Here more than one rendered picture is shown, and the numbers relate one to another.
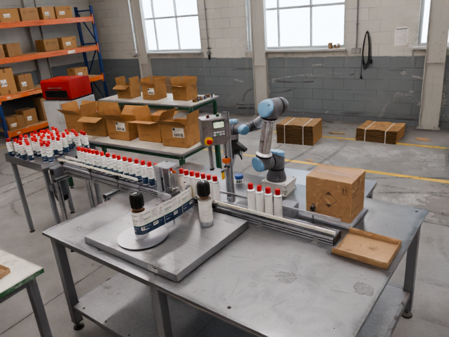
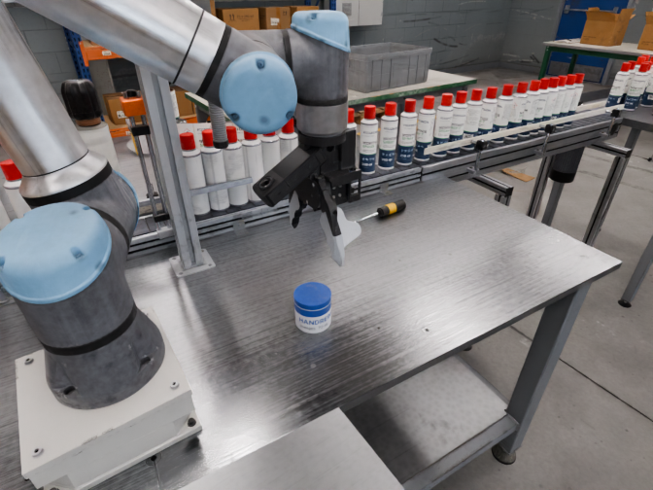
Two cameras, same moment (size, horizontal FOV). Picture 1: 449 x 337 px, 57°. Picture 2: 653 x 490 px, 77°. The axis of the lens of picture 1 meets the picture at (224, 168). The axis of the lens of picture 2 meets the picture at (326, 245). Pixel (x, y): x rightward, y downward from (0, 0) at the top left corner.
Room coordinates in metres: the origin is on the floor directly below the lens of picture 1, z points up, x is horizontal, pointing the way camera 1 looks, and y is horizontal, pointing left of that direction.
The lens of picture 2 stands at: (3.30, -0.65, 1.38)
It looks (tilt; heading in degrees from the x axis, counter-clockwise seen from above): 32 degrees down; 111
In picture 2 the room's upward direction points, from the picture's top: straight up
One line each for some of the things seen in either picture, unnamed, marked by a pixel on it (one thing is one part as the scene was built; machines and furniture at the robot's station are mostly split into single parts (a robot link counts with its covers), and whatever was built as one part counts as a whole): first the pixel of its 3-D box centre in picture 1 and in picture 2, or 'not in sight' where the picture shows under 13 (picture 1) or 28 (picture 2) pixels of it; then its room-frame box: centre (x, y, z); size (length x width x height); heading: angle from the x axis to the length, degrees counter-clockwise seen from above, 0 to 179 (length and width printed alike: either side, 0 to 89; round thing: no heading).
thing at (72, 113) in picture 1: (79, 116); not in sight; (5.44, 1.87, 0.97); 0.45 x 0.40 x 0.37; 147
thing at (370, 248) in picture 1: (366, 246); not in sight; (1.96, -0.75, 0.85); 0.30 x 0.26 x 0.04; 51
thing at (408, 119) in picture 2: (144, 172); (407, 132); (3.07, 0.64, 0.98); 0.05 x 0.05 x 0.20
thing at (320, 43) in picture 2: (233, 126); (319, 57); (3.07, -0.09, 1.30); 0.09 x 0.08 x 0.11; 35
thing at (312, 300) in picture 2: (238, 178); (312, 307); (3.06, -0.11, 0.86); 0.07 x 0.07 x 0.07
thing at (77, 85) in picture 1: (71, 109); not in sight; (7.74, 2.80, 0.61); 0.70 x 0.60 x 1.22; 67
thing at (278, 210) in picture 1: (278, 204); not in sight; (2.31, -0.32, 0.98); 0.05 x 0.05 x 0.20
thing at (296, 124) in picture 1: (299, 130); not in sight; (6.66, -1.31, 0.16); 0.65 x 0.54 x 0.32; 60
